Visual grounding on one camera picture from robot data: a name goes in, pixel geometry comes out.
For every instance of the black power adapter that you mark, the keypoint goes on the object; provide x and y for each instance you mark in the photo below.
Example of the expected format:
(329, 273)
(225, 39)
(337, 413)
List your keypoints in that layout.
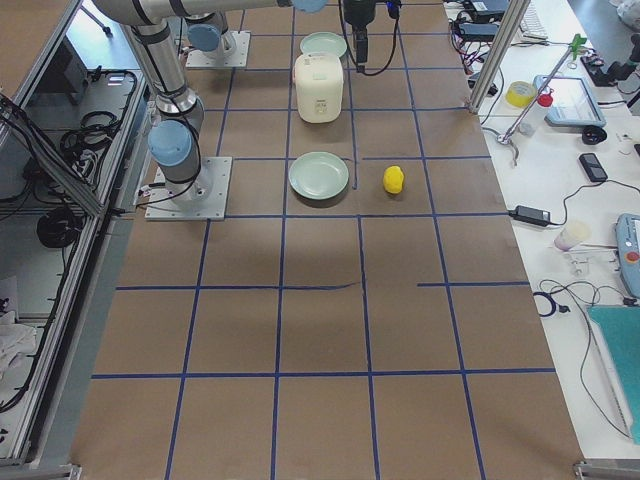
(530, 215)

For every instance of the red cap squeeze bottle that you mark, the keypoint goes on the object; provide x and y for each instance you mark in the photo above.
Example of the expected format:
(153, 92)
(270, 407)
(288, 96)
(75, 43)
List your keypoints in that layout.
(536, 115)

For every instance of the white rice cooker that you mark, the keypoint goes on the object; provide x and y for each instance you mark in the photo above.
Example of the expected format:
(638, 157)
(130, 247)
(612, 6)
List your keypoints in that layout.
(318, 78)

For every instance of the teal cutting mat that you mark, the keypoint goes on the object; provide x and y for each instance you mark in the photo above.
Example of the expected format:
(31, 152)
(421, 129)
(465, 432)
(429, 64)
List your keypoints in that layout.
(620, 328)

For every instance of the yellow toy lemon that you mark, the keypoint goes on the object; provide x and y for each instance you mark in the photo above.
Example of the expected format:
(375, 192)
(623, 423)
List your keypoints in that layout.
(393, 180)

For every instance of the green plate near lemon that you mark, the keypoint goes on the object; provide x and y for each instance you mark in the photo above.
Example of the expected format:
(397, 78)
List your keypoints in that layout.
(318, 175)

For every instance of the black phone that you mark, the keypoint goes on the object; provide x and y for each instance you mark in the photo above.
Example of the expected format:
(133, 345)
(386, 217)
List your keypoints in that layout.
(592, 167)

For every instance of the aluminium frame post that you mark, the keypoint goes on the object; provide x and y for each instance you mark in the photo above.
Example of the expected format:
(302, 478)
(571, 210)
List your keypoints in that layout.
(502, 41)

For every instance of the metal rod stand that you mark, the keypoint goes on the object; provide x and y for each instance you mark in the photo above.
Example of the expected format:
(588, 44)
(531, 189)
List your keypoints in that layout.
(576, 46)

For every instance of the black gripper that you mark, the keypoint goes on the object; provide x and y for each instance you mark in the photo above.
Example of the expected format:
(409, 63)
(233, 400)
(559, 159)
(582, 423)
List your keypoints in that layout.
(357, 14)

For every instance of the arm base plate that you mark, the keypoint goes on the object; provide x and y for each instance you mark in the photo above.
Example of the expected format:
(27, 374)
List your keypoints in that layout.
(205, 199)
(197, 60)

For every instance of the white plastic cup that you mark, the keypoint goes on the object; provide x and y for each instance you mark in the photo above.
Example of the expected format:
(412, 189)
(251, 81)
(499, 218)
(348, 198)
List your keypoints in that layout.
(573, 233)

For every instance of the yellow tape roll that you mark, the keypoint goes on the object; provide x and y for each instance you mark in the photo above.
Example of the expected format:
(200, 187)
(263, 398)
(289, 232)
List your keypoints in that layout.
(520, 94)

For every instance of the blue teach pendant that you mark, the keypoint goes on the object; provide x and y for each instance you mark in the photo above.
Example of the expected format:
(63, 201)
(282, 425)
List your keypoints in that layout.
(573, 104)
(627, 237)

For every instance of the green plate far side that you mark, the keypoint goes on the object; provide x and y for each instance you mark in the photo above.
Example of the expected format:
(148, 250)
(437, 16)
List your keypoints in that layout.
(323, 42)

